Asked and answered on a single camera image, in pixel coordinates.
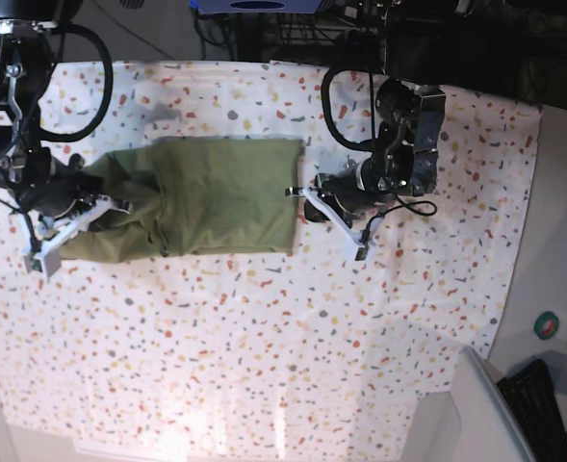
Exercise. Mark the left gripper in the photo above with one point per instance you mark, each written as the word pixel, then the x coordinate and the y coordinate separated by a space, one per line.
pixel 350 193

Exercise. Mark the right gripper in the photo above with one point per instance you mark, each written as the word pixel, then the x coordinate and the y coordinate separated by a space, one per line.
pixel 53 189

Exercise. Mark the green t-shirt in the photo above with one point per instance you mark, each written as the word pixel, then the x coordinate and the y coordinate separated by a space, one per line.
pixel 194 196

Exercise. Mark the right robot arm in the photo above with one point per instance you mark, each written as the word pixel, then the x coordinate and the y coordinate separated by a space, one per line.
pixel 27 64

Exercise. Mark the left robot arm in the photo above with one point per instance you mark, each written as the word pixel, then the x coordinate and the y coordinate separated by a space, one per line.
pixel 425 46

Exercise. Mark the terrazzo pattern white tablecloth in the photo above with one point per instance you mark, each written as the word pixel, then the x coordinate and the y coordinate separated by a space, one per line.
pixel 301 357

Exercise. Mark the blue box at top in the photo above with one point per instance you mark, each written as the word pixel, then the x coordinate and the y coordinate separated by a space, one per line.
pixel 261 6

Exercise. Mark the green tape roll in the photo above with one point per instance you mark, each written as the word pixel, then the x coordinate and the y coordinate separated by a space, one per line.
pixel 546 325

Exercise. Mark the grey plastic bin right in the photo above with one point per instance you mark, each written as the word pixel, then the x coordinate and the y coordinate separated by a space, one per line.
pixel 488 430

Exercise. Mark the black keyboard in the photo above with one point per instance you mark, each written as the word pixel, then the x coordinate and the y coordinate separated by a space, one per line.
pixel 529 394

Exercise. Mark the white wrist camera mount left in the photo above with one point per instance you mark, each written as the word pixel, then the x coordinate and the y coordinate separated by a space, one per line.
pixel 358 245

